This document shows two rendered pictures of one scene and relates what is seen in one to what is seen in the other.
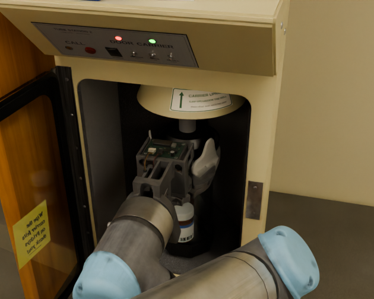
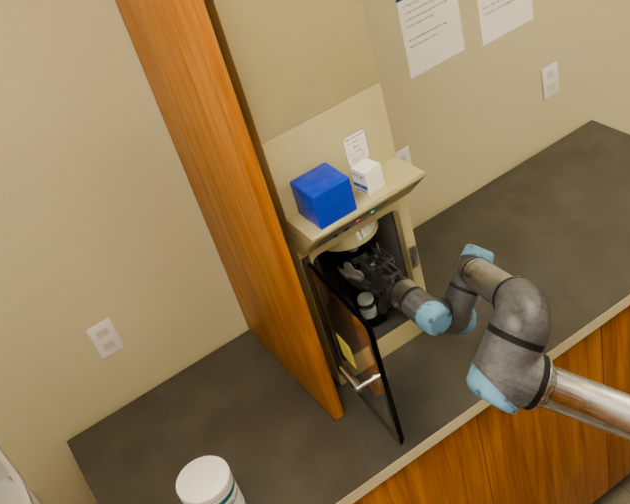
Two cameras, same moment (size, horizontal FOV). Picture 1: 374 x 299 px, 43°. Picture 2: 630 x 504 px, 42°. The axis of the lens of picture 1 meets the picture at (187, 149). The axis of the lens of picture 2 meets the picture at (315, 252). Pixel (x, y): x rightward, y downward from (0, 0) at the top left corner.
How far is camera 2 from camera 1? 158 cm
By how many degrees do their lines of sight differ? 31
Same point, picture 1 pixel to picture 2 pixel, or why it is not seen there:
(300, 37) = not seen: hidden behind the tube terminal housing
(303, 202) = not seen: hidden behind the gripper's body
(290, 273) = (488, 255)
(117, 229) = (412, 296)
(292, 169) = not seen: hidden behind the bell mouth
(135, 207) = (404, 286)
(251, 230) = (417, 273)
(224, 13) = (407, 182)
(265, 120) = (405, 214)
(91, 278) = (433, 312)
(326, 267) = (433, 276)
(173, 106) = (358, 239)
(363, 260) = (443, 259)
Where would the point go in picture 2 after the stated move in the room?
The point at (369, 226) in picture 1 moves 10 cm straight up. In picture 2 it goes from (424, 241) to (419, 216)
